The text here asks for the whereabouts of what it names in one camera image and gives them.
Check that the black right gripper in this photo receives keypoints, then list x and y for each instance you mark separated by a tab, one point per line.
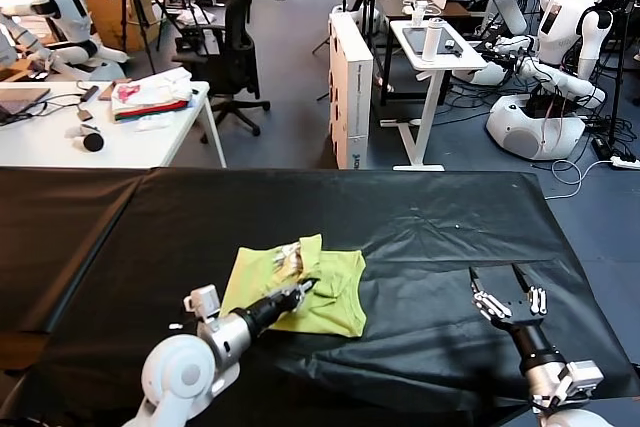
532	342

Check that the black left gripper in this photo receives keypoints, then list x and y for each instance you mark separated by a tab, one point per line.
272	311

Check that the yellow t-shirt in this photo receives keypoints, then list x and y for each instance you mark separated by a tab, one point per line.
340	307

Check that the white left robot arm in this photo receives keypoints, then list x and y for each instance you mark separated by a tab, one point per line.
185	377

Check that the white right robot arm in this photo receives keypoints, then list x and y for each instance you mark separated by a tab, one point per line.
545	382

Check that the folded clothes stack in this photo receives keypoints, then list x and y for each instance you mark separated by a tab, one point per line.
150	96

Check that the black tablecloth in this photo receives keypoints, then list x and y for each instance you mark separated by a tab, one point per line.
50	227
150	247

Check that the white power strip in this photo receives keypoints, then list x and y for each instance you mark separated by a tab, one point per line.
626	162

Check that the tall white cardboard box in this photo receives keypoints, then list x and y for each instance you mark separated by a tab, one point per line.
350	97

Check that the small white standing desk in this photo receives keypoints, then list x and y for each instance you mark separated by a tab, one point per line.
425	97

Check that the black office chair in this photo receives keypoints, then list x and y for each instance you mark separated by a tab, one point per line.
235	58

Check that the black light stand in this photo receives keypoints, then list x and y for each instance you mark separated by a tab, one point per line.
619	72

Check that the black white vr controller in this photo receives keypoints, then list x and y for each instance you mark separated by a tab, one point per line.
92	142

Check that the white bottle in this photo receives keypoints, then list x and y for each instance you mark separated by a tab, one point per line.
432	40

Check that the dark tablet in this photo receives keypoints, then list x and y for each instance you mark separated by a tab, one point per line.
414	40

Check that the brown notebook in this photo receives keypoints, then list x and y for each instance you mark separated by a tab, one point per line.
111	90

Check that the grey usb hub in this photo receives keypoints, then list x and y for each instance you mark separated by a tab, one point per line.
90	92

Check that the white table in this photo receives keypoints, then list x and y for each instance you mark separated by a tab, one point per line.
45	147

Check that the black tripod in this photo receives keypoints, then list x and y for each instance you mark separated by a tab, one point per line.
188	7
135	7

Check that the white headset gadget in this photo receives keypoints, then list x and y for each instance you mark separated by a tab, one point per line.
420	7

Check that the brown cardboard box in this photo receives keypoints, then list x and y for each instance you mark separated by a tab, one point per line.
108	17

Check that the grey laptop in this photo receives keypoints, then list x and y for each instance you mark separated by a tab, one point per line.
17	100

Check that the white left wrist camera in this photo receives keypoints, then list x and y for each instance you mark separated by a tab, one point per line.
205	303

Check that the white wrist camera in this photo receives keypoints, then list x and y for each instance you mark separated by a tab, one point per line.
205	303
582	379

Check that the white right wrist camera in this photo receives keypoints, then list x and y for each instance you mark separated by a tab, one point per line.
582	379

